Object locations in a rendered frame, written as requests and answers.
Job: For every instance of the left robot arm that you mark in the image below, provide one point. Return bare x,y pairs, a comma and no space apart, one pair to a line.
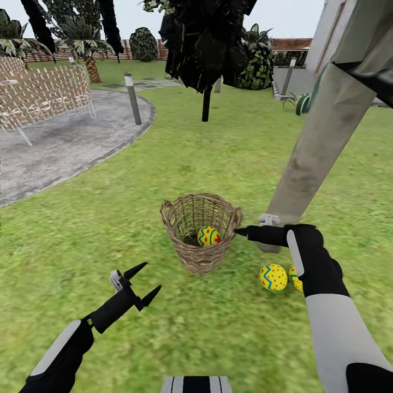
55,372

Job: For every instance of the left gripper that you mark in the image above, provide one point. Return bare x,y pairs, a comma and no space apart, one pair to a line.
123,300

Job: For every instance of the easter egg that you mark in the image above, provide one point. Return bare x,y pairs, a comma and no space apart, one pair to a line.
207,235
273,277
294,279

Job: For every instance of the wicker basket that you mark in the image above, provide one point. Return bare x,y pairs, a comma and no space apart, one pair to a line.
200,259

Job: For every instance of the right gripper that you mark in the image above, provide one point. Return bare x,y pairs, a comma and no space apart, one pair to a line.
257,234

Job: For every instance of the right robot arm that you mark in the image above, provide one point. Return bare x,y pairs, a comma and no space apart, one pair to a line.
348,359

